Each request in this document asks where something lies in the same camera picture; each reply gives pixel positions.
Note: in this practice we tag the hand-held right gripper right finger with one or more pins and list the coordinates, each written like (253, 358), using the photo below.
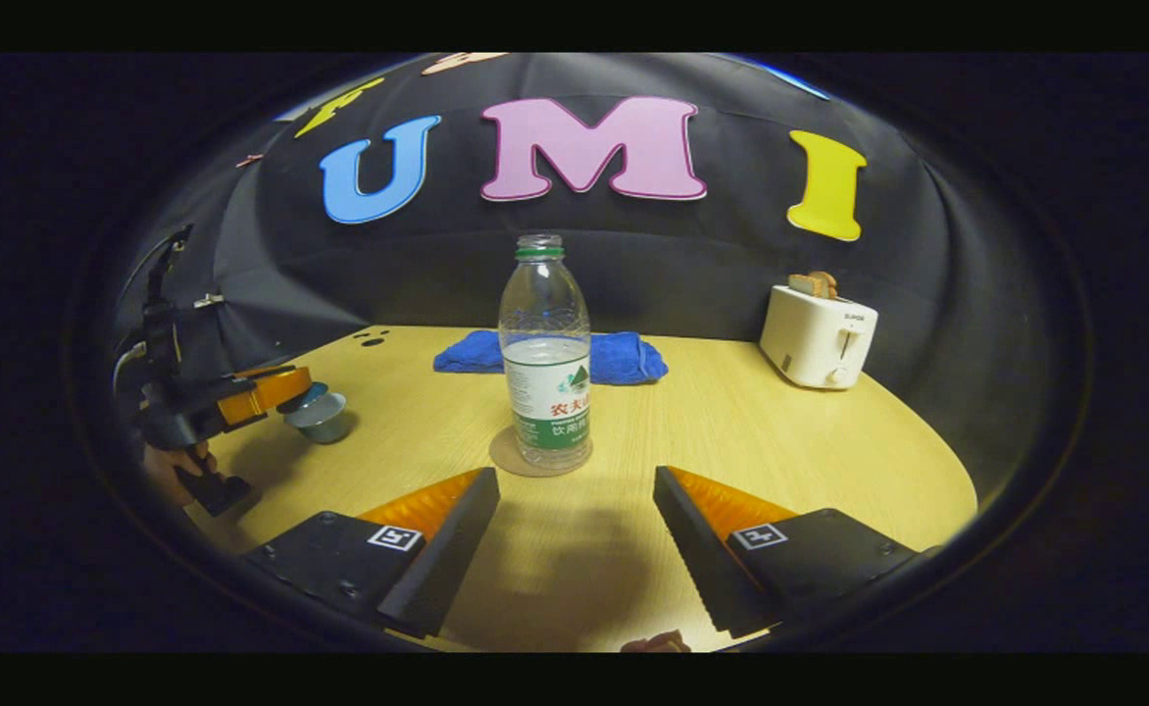
(692, 549)

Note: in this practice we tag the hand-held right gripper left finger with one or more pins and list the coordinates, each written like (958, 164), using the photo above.
(457, 549)

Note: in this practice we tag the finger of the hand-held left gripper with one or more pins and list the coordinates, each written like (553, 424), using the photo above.
(261, 392)

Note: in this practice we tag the dark teal teacup lid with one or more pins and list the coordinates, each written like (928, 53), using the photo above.
(302, 397)

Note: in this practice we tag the white teacup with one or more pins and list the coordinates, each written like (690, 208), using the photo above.
(324, 427)

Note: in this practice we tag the round brown coaster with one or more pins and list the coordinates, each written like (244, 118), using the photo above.
(504, 459)

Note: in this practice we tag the clear plastic water bottle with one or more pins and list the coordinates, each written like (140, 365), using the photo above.
(545, 324)

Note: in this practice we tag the white clip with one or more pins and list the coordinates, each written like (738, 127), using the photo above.
(207, 300)

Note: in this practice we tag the blue towel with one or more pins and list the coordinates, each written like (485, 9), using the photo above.
(633, 358)

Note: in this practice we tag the white toaster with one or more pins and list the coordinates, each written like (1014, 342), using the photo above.
(810, 343)

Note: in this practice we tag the bread slice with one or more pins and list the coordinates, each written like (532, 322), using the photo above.
(815, 284)

